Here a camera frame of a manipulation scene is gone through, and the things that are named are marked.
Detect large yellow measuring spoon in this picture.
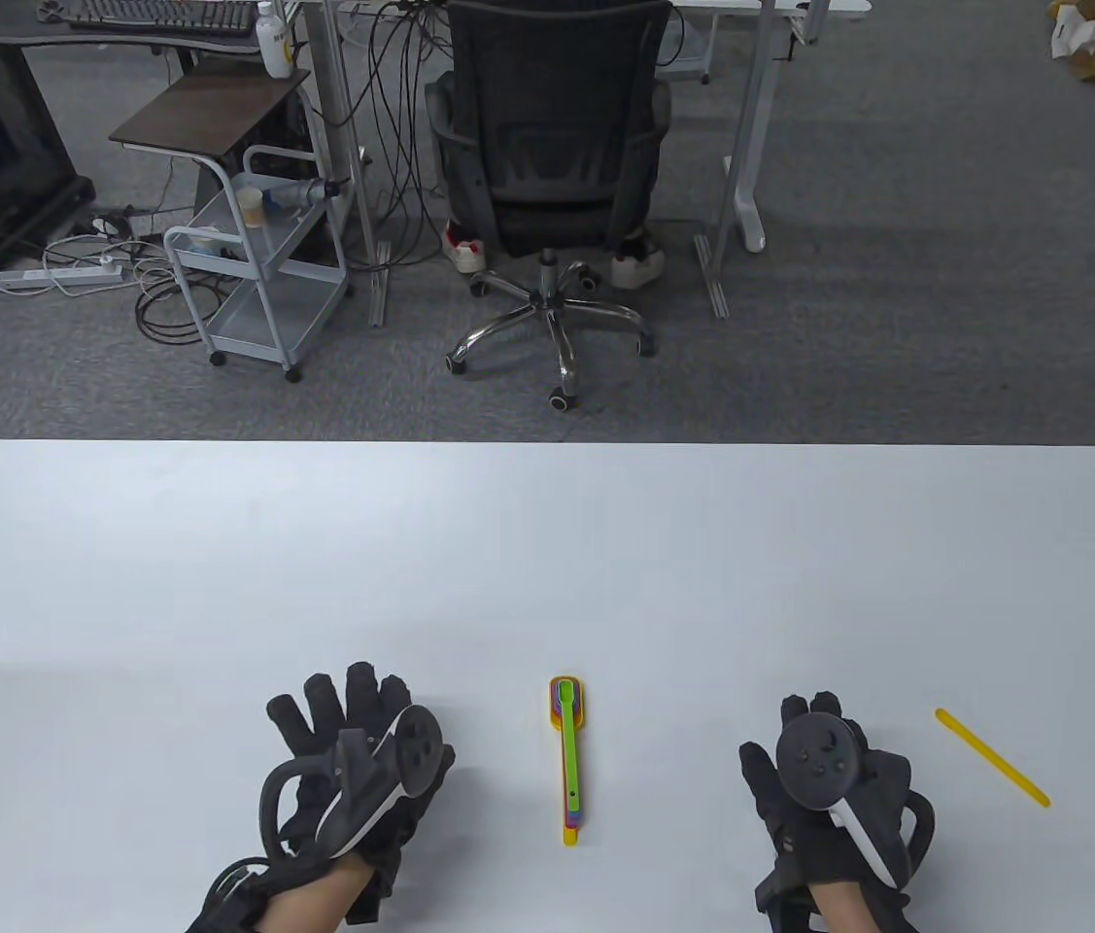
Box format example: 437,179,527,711
549,676,590,848

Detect white desk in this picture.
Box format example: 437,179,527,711
299,0,873,328

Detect grey metal trolley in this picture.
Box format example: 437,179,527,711
163,144,355,384

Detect person's left forearm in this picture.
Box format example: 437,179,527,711
258,860,378,933

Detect black desk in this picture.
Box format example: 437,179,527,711
0,0,315,61

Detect blue grey handheld device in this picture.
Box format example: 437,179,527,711
265,177,351,213

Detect black mesh office chair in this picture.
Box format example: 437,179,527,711
426,0,674,411

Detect white power strip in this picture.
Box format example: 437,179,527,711
0,264,126,294

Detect black white hand controller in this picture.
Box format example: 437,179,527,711
259,705,443,861
775,712,935,890

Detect black wrist camera strap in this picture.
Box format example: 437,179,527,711
754,860,818,933
186,855,278,933

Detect black cable coil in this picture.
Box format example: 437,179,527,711
134,255,218,347

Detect green measuring spoon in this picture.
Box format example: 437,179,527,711
559,680,584,813

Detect tiny yellow measuring spoon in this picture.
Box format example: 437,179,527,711
935,708,1051,809

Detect black computer keyboard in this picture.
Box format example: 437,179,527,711
69,0,259,38

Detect person's left hand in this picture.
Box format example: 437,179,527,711
267,663,456,924

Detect person's right forearm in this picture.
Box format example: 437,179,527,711
807,875,880,933

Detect large blue measuring spoon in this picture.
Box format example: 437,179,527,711
552,682,586,829

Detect white drawer unit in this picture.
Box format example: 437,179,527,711
654,10,713,86

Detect white plastic bottle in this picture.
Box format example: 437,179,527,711
254,0,296,79

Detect hanging black cables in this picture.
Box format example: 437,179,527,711
343,0,456,265

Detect person's right hand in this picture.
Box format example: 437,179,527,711
739,690,912,933

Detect brown side table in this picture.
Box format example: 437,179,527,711
109,68,313,210

